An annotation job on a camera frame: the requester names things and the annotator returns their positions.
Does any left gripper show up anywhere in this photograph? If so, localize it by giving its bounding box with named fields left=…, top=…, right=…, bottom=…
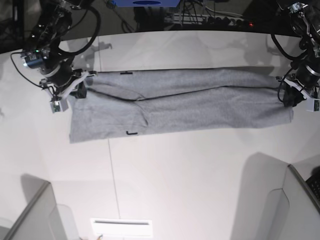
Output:
left=282, top=62, right=320, bottom=107

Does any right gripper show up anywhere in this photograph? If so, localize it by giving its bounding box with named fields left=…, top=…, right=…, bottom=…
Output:
left=40, top=59, right=87, bottom=98

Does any grey T-shirt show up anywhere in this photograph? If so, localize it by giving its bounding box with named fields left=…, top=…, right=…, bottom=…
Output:
left=69, top=68, right=294, bottom=143

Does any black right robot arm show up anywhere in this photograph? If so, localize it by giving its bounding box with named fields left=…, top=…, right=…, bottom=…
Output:
left=21, top=0, right=101, bottom=100

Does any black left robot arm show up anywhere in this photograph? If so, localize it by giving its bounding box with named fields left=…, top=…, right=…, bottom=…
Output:
left=270, top=0, right=320, bottom=112

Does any black keyboard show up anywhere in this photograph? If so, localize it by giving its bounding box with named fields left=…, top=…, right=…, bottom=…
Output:
left=306, top=174, right=320, bottom=201

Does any blue box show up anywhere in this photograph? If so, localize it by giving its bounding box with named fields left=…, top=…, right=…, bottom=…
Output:
left=111, top=0, right=180, bottom=7

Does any right grey partition panel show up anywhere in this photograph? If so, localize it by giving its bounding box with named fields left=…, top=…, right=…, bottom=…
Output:
left=261, top=165, right=320, bottom=240

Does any grey partition panel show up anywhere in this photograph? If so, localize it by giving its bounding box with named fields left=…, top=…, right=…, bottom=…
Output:
left=0, top=181, right=80, bottom=240
left=261, top=165, right=320, bottom=240

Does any left grey partition panel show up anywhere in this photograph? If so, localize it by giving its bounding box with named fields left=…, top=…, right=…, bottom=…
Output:
left=0, top=181, right=80, bottom=240

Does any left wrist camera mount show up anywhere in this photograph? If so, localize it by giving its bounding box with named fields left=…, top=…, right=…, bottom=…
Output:
left=277, top=74, right=320, bottom=112

